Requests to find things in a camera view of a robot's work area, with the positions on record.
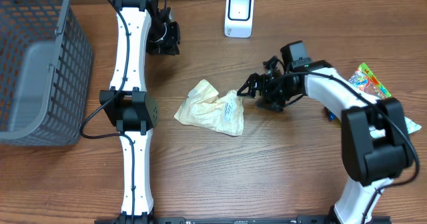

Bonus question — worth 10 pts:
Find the teal snack packet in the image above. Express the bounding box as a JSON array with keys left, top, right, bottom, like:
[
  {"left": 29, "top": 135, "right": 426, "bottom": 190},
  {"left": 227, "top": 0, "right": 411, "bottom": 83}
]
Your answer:
[{"left": 370, "top": 117, "right": 422, "bottom": 139}]

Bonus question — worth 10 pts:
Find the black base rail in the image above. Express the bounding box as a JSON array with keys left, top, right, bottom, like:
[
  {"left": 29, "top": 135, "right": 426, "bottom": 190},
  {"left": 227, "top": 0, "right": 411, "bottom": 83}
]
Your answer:
[{"left": 93, "top": 215, "right": 392, "bottom": 224}]

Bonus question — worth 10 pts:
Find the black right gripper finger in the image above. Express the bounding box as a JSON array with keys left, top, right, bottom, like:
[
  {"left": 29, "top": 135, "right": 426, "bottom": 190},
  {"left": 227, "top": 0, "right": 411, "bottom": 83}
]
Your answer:
[
  {"left": 242, "top": 73, "right": 268, "bottom": 91},
  {"left": 237, "top": 83, "right": 265, "bottom": 98}
]

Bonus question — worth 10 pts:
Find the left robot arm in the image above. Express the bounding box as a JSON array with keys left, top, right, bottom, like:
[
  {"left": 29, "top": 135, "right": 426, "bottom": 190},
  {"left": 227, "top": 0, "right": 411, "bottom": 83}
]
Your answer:
[{"left": 99, "top": 0, "right": 180, "bottom": 223}]

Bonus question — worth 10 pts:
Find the beige snack bag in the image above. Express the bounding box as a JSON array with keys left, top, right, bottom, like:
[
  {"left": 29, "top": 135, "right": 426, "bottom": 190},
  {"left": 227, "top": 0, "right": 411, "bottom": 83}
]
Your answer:
[{"left": 174, "top": 79, "right": 244, "bottom": 136}]

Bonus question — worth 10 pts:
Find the green candy bag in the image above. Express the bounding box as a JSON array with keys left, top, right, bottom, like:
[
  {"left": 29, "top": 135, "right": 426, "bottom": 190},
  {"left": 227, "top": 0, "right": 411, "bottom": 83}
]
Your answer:
[{"left": 349, "top": 63, "right": 392, "bottom": 99}]

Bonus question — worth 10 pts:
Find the blue oreo packet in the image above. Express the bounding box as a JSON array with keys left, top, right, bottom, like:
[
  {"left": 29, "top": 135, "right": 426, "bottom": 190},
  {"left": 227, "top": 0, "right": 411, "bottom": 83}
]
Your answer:
[{"left": 325, "top": 108, "right": 336, "bottom": 121}]

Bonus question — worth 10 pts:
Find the grey plastic shopping basket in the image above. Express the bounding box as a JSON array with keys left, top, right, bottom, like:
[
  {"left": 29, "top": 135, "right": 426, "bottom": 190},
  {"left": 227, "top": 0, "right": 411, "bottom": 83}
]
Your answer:
[{"left": 1, "top": 0, "right": 94, "bottom": 146}]

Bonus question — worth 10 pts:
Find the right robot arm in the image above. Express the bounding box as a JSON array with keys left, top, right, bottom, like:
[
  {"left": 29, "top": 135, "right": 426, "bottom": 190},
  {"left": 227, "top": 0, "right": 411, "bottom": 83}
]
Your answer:
[{"left": 238, "top": 58, "right": 420, "bottom": 223}]

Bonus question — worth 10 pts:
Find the white barcode scanner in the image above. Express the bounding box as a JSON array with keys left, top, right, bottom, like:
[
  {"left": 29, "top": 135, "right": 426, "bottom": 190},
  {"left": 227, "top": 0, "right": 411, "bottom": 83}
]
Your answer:
[{"left": 224, "top": 0, "right": 254, "bottom": 38}]

